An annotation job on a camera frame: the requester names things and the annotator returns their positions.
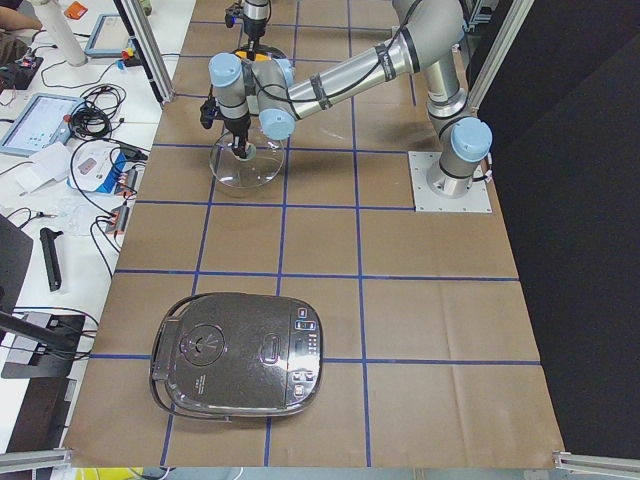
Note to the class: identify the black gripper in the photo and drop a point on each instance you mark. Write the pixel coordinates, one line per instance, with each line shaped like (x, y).
(238, 125)

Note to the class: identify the glass pot lid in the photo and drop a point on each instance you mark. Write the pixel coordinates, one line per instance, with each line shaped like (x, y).
(263, 161)

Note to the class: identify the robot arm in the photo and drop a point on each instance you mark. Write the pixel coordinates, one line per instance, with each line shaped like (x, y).
(260, 103)
(256, 15)

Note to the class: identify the blue white box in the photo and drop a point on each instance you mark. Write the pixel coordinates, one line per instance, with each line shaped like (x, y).
(96, 167)

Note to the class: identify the orange usb hub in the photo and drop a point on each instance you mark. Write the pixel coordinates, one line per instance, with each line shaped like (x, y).
(117, 220)

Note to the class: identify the teach pendant tablet far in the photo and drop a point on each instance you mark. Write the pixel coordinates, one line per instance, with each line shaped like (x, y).
(109, 37)

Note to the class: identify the teach pendant tablet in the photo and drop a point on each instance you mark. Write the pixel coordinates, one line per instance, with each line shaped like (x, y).
(109, 37)
(43, 122)

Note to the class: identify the white paper sheets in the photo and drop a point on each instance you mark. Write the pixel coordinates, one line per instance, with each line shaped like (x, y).
(50, 164)

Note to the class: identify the teach pendant tablet near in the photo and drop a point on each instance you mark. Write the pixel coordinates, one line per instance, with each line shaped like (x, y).
(43, 122)

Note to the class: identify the black rice cooker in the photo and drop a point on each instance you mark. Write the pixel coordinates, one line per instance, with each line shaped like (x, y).
(224, 355)

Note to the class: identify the black bar tool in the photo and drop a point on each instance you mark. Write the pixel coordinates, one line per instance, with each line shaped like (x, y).
(47, 239)

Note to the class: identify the white cardboard tube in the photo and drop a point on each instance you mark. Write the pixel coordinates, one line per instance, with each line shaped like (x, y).
(54, 22)

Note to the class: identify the aluminium corner profile left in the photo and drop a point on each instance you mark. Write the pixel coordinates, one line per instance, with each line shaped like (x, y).
(34, 460)

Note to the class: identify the aluminium corner profile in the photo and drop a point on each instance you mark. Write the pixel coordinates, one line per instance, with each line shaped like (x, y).
(34, 460)
(587, 464)

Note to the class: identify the aluminium corner profile right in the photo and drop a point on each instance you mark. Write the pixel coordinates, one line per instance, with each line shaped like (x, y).
(587, 464)

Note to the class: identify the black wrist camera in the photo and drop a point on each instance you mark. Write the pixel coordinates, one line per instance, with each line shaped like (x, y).
(208, 113)

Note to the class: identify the steel pot with handles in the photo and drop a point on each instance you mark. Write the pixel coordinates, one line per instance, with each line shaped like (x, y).
(275, 52)

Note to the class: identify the aluminium frame post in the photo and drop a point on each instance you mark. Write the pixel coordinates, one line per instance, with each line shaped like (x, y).
(505, 37)
(144, 42)

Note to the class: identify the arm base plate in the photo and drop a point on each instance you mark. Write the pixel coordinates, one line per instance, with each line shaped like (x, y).
(436, 192)

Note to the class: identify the aluminium frame post right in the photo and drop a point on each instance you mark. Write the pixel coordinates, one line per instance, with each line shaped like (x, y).
(505, 37)

